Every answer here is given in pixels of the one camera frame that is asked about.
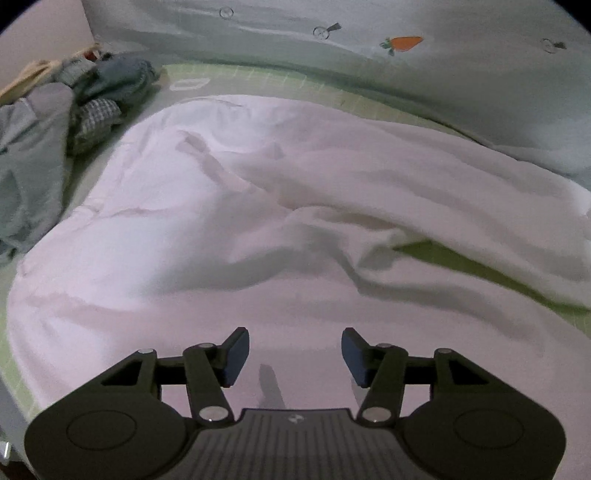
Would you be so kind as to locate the checked cloth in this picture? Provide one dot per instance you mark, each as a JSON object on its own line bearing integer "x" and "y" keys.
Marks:
{"x": 94, "y": 122}

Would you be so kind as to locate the grey-blue garment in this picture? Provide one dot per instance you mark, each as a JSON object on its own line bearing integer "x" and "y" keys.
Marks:
{"x": 27, "y": 152}

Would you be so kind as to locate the white garment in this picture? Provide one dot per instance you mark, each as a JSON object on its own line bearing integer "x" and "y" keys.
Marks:
{"x": 258, "y": 221}

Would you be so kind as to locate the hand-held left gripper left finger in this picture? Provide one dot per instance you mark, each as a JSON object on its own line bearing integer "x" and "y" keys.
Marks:
{"x": 236, "y": 357}

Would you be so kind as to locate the blue denim garment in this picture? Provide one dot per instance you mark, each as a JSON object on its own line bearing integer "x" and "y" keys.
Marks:
{"x": 117, "y": 78}

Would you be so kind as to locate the beige cloth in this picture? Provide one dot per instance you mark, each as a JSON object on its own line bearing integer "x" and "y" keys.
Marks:
{"x": 23, "y": 81}

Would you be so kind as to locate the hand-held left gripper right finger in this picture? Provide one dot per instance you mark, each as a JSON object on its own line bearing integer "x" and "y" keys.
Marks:
{"x": 354, "y": 357}

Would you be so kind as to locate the carrot print quilt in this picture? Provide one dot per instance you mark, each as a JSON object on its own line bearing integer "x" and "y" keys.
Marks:
{"x": 415, "y": 74}

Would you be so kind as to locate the green grid bed sheet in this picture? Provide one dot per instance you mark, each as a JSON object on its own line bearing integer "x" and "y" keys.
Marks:
{"x": 272, "y": 82}

